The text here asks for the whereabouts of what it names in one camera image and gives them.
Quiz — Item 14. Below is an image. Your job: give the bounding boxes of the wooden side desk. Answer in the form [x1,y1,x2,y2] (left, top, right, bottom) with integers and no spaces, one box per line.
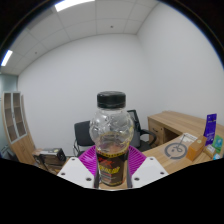
[147,110,224,148]

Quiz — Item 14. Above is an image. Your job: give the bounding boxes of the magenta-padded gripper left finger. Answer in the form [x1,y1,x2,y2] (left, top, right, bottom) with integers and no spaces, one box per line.
[56,144,99,189]

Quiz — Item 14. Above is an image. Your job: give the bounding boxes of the green box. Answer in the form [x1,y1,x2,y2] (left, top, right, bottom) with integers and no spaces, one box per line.
[212,134,224,154]

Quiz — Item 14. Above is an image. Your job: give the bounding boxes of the large dark brown box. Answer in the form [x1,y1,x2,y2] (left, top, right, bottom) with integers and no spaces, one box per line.
[39,147,67,165]

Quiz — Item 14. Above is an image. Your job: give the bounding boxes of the plain black chair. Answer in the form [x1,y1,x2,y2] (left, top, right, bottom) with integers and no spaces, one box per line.
[73,120,96,158]

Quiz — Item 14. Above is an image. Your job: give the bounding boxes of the clear black-capped drink bottle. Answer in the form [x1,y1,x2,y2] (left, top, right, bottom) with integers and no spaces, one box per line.
[89,90,135,188]

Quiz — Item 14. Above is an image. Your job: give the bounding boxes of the wooden shelf unit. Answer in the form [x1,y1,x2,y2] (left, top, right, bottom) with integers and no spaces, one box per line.
[1,91,37,165]

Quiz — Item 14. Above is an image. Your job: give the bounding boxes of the long ceiling light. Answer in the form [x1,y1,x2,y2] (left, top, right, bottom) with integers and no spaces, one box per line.
[54,0,96,13]
[0,49,14,67]

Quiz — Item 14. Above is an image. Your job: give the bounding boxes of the purple package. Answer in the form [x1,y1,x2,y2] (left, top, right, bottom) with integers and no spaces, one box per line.
[204,113,218,147]

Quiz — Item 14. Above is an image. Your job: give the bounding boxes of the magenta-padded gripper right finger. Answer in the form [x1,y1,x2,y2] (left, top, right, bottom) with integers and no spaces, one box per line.
[126,144,169,189]

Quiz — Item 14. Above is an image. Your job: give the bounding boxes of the black mesh office chair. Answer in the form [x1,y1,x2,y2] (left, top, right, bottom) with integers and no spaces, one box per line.
[127,109,158,153]

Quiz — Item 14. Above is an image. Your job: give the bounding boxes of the orange cardboard box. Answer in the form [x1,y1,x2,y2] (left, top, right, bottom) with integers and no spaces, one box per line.
[185,135,208,162]

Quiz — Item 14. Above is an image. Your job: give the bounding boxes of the small tan box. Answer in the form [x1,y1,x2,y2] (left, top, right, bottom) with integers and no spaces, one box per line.
[203,144,218,159]

